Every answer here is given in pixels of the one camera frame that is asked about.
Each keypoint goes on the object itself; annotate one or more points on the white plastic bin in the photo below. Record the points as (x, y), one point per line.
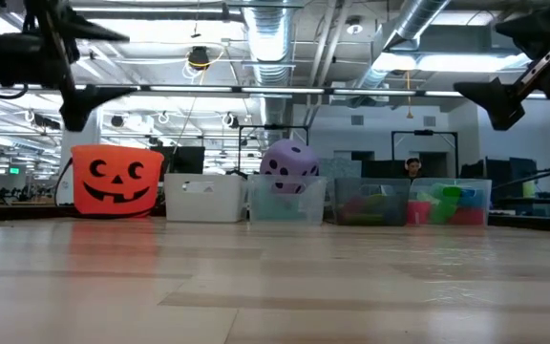
(208, 205)

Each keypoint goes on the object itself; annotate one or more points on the dark monitor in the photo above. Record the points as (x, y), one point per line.
(184, 160)

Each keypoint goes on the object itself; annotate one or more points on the round silver air duct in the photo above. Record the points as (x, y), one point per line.
(270, 48)

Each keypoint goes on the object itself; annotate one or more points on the teal foam die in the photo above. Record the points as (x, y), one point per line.
(275, 208)

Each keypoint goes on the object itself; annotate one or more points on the purple foam die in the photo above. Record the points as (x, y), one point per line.
(289, 160)

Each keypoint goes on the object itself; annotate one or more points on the green exit sign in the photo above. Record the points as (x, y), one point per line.
(14, 170)

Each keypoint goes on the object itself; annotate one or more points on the orange pumpkin bucket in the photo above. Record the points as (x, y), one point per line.
(117, 191)

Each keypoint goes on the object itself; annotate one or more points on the black gantry frame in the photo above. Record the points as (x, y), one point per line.
(423, 132)
(256, 126)

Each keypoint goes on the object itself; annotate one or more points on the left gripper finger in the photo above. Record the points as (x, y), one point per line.
(93, 31)
(81, 105)

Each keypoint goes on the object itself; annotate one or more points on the slanted silver air duct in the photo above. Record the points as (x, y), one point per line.
(413, 21)

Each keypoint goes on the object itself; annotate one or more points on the person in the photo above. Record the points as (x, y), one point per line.
(414, 168)

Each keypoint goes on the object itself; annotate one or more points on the grey plastic bin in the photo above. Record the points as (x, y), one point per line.
(394, 191)

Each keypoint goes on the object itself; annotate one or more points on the small red toy block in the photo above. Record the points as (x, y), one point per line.
(418, 212)

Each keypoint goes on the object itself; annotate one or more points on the clear plastic bin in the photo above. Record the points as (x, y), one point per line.
(485, 186)
(313, 210)

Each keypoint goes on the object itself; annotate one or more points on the pale green cup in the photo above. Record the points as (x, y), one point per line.
(529, 188)

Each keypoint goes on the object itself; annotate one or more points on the white building column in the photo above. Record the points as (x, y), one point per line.
(89, 136)

